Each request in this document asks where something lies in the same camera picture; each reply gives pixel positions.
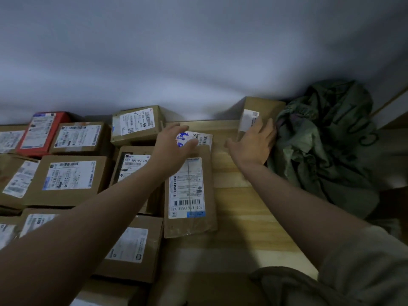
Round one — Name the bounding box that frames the person's right hand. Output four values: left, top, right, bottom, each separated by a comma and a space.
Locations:
225, 118, 278, 168

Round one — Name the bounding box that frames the person's left hand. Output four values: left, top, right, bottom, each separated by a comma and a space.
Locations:
150, 124, 200, 179

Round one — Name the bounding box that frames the small brown cardboard parcel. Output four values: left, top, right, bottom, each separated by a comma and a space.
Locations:
237, 97, 286, 142

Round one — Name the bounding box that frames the person's left forearm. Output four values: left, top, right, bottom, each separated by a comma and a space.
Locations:
0, 162, 174, 306

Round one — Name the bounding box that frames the person's right forearm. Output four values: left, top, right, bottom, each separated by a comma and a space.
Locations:
237, 162, 372, 271

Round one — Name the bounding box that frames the parcel with blue-marked label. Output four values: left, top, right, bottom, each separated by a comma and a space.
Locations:
176, 131, 214, 151

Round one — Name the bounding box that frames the flat brown envelope parcel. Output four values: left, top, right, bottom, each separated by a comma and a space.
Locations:
164, 146, 218, 239

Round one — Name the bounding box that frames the dark green fabric sack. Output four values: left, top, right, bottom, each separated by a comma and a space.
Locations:
267, 79, 380, 220

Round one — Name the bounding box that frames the pile of cardboard shipping boxes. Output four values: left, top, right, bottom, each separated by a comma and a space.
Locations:
0, 105, 167, 306

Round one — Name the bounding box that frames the red parcel box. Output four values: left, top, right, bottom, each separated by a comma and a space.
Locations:
16, 112, 71, 157

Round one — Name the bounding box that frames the person's grey-green garment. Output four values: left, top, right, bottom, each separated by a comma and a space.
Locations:
249, 224, 408, 306

